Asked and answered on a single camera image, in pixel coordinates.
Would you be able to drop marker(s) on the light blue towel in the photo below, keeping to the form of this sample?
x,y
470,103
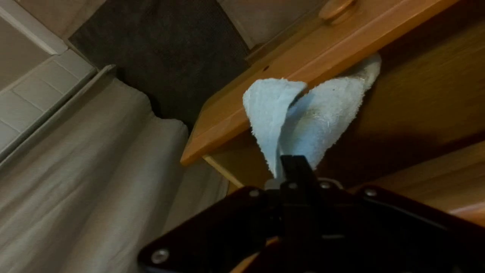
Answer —
x,y
285,120

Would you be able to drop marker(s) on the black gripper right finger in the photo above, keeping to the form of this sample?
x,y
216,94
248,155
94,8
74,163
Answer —
x,y
304,175

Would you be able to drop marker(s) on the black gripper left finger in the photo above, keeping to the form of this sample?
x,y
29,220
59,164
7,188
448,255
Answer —
x,y
289,170

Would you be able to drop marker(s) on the beige curtain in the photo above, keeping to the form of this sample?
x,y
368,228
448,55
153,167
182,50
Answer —
x,y
95,184

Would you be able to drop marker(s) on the wooden dresser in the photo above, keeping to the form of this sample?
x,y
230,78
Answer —
x,y
453,182

